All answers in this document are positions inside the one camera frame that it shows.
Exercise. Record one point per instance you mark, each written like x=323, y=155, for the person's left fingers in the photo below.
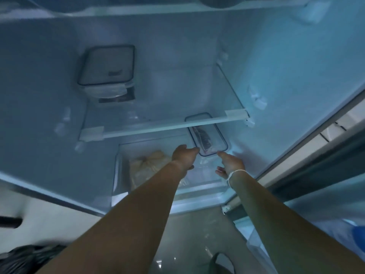
x=194, y=150

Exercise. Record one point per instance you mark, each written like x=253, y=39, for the dark slipper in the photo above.
x=219, y=263

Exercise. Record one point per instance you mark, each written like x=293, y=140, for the black plastic bag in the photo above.
x=28, y=261

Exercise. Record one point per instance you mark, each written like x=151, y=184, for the blue object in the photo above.
x=359, y=238

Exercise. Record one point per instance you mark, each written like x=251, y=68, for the person's right thumb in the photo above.
x=221, y=172

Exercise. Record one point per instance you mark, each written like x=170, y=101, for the beige food bag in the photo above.
x=148, y=168

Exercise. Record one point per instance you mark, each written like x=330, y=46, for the person's right forearm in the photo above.
x=282, y=225

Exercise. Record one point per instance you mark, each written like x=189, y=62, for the dark round pot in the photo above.
x=219, y=1

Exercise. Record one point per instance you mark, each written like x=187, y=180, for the clear crisper drawer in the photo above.
x=196, y=188

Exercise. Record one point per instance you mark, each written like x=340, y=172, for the white-edged refrigerator shelf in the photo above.
x=142, y=9

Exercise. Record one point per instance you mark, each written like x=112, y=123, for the clear container with blue-rimmed lid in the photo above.
x=209, y=136

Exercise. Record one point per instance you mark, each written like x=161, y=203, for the square container with grey lid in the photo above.
x=107, y=68

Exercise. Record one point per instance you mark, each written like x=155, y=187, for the refrigerator door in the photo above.
x=319, y=156

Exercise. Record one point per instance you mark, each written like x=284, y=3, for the glass refrigerator shelf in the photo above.
x=171, y=105

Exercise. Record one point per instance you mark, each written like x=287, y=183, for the white refrigerator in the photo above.
x=42, y=111

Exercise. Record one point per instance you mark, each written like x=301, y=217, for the person's right hand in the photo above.
x=232, y=165

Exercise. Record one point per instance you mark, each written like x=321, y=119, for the person's left hand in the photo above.
x=182, y=156

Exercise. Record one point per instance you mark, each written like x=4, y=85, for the person's left forearm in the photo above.
x=119, y=225

